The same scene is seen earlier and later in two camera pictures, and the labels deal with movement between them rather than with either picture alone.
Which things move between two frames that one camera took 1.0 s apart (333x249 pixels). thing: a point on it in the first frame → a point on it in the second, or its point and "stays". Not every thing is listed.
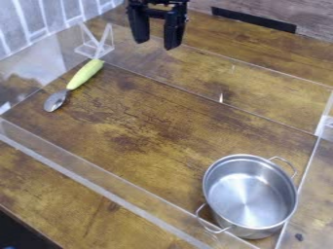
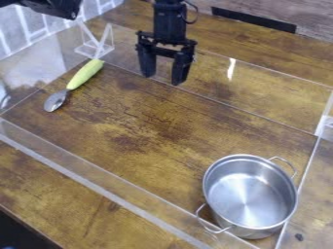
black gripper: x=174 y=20 → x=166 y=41
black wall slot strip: x=253 y=20 stays
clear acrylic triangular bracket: x=96 y=48 stays
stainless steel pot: x=250 y=195 stays
